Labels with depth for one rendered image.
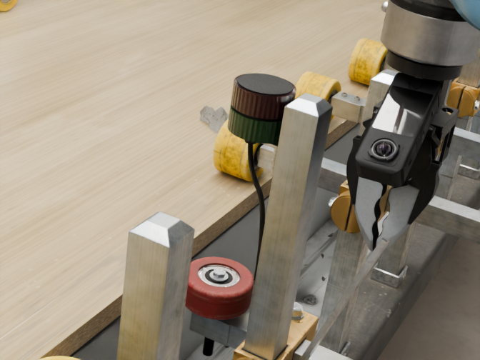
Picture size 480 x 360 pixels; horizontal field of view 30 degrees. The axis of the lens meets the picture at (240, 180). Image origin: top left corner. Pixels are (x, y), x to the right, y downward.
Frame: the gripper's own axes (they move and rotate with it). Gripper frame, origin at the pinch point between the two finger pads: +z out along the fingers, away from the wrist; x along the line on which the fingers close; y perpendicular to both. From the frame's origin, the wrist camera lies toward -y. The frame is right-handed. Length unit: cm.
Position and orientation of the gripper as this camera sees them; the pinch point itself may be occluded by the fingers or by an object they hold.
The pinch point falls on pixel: (375, 243)
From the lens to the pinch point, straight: 92.6
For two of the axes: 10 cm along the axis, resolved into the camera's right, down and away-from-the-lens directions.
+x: -8.7, -3.2, 3.7
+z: -1.3, 8.8, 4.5
